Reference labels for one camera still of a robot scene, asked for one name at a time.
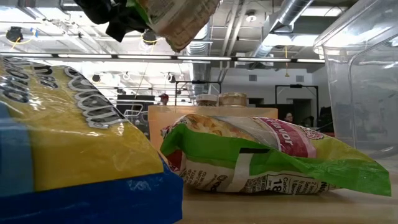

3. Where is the large clear plastic bin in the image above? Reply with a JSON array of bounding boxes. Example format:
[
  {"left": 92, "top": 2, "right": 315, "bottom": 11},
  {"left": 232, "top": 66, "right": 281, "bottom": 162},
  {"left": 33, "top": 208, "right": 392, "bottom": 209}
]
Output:
[{"left": 312, "top": 0, "right": 398, "bottom": 159}]

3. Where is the blue yellow ramen packet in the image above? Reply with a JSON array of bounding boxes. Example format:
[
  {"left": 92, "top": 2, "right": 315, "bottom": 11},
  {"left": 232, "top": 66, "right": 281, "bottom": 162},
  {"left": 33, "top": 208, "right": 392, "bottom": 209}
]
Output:
[{"left": 0, "top": 55, "right": 184, "bottom": 224}]

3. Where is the silver ventilation duct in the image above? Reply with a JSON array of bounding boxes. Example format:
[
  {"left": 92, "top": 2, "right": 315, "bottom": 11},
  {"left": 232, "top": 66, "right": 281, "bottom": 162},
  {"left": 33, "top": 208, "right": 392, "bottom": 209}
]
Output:
[
  {"left": 248, "top": 0, "right": 315, "bottom": 60},
  {"left": 178, "top": 27, "right": 215, "bottom": 106}
]

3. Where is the black stand frame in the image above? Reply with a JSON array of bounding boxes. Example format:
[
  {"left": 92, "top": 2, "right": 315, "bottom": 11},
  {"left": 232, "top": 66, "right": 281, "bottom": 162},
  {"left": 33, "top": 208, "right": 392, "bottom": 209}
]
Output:
[{"left": 274, "top": 83, "right": 320, "bottom": 125}]

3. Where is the green pink ramen packet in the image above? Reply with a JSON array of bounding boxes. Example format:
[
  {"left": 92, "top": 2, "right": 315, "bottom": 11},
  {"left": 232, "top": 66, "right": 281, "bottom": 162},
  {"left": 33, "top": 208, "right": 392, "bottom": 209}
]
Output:
[{"left": 160, "top": 113, "right": 392, "bottom": 197}]

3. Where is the yellow hanging cable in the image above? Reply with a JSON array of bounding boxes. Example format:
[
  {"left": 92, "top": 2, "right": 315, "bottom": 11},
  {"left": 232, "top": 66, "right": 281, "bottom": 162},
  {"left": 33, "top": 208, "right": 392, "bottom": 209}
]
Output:
[{"left": 284, "top": 45, "right": 290, "bottom": 78}]

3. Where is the gold lid spice jar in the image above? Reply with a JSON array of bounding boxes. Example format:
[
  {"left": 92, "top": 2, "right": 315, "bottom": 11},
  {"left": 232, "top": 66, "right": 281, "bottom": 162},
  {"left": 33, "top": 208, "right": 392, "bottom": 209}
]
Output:
[{"left": 218, "top": 91, "right": 249, "bottom": 108}]

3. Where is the long ceiling light bar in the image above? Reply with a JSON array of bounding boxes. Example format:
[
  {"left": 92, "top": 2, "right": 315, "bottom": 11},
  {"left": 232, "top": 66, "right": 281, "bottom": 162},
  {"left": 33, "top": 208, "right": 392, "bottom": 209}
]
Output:
[{"left": 0, "top": 52, "right": 326, "bottom": 64}]

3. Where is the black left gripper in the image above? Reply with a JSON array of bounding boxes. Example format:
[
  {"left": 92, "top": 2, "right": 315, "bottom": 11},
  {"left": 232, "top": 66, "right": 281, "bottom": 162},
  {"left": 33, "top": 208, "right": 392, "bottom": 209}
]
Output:
[{"left": 73, "top": 0, "right": 150, "bottom": 44}]

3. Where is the black ceiling device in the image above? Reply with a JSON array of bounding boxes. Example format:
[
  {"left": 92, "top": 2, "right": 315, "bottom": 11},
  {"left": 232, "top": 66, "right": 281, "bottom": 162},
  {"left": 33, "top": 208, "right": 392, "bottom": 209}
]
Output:
[
  {"left": 6, "top": 26, "right": 24, "bottom": 44},
  {"left": 142, "top": 29, "right": 158, "bottom": 46}
]

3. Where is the orange translucent plastic bin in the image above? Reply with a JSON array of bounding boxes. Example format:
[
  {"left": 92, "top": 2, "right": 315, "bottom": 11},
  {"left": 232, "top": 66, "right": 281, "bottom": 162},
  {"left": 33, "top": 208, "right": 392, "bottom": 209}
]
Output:
[{"left": 148, "top": 105, "right": 279, "bottom": 150}]

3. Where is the green orange ramen packet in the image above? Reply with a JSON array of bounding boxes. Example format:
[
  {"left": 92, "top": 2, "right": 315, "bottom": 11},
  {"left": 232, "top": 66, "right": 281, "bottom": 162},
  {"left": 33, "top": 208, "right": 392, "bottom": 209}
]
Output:
[{"left": 126, "top": 0, "right": 223, "bottom": 53}]

